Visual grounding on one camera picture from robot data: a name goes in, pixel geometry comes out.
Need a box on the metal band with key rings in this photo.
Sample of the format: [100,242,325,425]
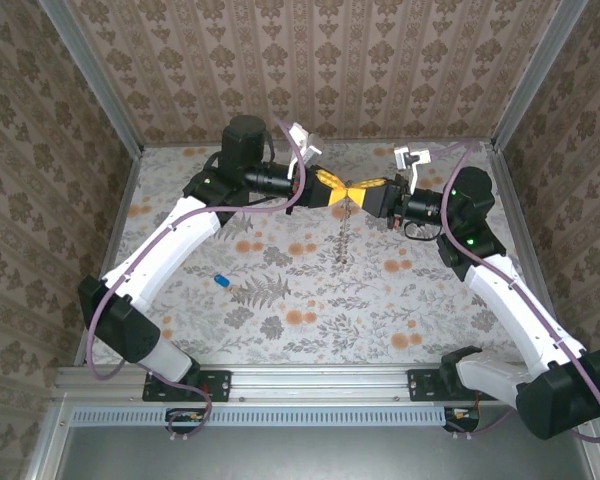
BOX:
[337,184,355,266]

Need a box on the blue plastic key tag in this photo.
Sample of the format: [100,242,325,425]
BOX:
[212,272,240,293]

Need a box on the grey metal sheet panel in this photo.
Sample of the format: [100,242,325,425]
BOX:
[54,424,594,480]

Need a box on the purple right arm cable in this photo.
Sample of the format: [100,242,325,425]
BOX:
[429,139,600,444]

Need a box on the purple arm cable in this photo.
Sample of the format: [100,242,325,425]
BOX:
[82,118,311,444]
[429,139,600,444]

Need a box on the aluminium right side rail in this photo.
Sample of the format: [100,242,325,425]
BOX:
[487,142,571,364]

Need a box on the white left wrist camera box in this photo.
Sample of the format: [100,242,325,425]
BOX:
[285,122,326,180]

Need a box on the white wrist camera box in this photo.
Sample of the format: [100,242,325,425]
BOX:
[285,122,326,180]
[393,144,432,187]

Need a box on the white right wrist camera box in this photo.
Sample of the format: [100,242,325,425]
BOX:
[393,144,432,187]

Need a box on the thin black cable loop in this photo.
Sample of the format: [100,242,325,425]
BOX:
[402,219,444,242]

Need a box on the aluminium right corner post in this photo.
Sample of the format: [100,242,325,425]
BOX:
[490,0,589,151]

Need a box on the aluminium corner post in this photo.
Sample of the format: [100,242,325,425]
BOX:
[38,0,145,154]
[490,0,589,151]

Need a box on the aluminium left side rail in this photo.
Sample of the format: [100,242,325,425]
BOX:
[74,147,144,366]

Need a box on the aluminium left corner post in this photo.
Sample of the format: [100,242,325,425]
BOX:
[38,0,145,154]

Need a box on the aluminium frame cross rail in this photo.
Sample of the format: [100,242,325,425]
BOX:
[54,364,589,401]

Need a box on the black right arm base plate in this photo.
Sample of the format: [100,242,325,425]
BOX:
[407,368,501,403]

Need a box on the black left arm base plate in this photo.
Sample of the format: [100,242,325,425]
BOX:
[142,368,231,403]

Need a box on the black connector board with wires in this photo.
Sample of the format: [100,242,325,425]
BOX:
[443,406,482,433]
[165,407,207,434]

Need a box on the grey slotted cable duct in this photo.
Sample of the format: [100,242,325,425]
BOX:
[72,405,481,428]

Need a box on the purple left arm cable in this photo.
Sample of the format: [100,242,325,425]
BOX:
[82,118,311,444]

